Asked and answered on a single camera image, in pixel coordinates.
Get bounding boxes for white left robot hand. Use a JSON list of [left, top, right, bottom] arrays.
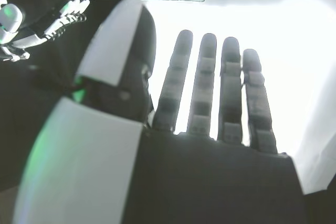
[[12, 0, 308, 224]]

